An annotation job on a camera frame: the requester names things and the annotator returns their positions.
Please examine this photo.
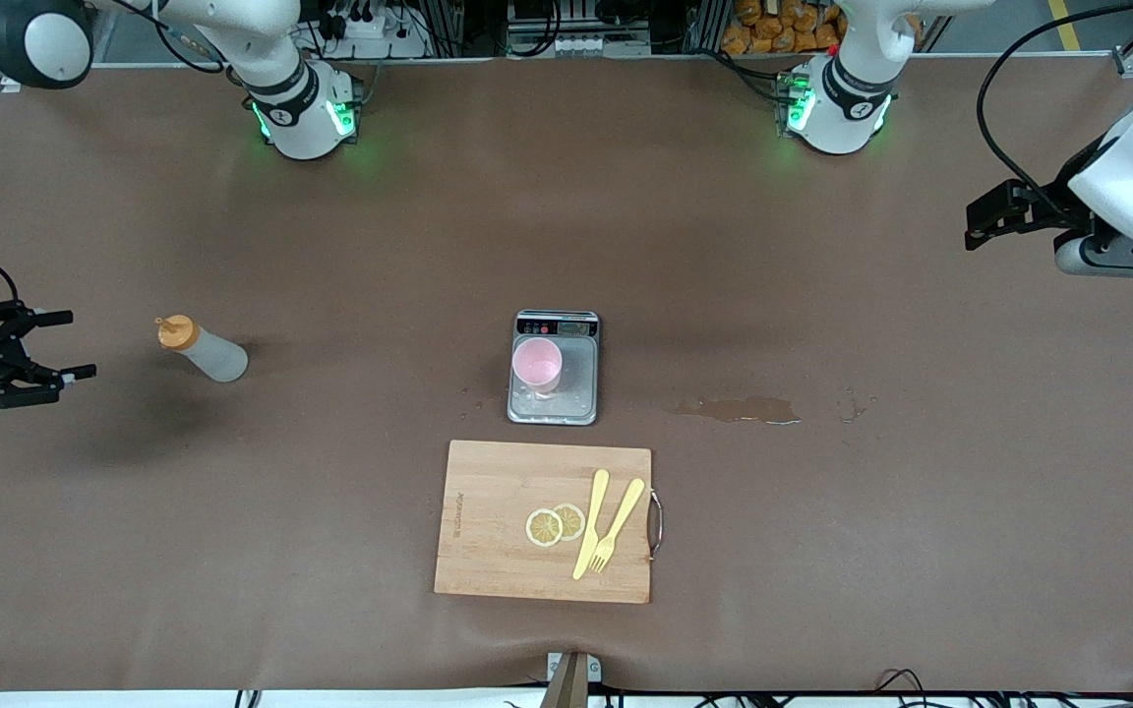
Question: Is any clear sauce bottle orange cap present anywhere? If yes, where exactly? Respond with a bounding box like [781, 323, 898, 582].
[155, 315, 250, 384]

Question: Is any pink plastic cup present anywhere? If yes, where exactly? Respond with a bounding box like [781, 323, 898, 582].
[511, 337, 564, 399]

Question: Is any pile of orange items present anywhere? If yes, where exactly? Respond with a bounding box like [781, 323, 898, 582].
[721, 0, 848, 55]

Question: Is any silver digital kitchen scale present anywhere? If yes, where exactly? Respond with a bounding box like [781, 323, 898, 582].
[506, 310, 601, 427]

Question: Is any small white connector strip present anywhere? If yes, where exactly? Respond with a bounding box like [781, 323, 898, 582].
[545, 34, 622, 55]

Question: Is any white power strip with plugs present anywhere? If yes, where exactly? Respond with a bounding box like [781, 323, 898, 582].
[316, 0, 430, 60]

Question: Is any yellow plastic fork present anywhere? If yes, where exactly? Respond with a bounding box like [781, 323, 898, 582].
[588, 478, 646, 574]

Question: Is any wooden cutting board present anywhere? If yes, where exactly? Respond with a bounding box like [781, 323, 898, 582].
[433, 439, 666, 605]

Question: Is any yellow plastic knife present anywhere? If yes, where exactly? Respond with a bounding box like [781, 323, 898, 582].
[571, 469, 611, 581]

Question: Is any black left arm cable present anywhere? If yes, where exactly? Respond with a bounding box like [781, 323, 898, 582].
[976, 0, 1133, 212]

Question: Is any metal bracket with brown post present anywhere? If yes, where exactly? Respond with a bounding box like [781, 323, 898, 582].
[539, 651, 603, 708]

